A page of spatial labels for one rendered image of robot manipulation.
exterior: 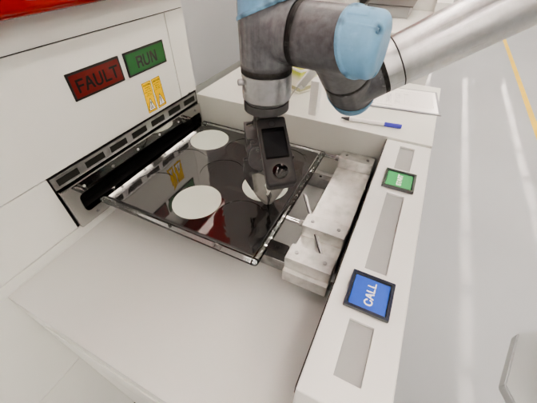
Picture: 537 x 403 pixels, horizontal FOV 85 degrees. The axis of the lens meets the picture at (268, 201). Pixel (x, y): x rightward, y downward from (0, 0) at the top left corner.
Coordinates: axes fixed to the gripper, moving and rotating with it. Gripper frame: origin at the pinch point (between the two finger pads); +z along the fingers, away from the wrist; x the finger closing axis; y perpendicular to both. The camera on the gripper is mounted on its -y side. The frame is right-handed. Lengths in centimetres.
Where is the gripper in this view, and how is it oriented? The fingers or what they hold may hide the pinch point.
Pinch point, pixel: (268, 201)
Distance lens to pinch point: 57.9
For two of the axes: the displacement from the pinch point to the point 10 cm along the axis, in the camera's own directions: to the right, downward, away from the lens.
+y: -1.5, -6.8, 7.2
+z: 0.0, 7.3, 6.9
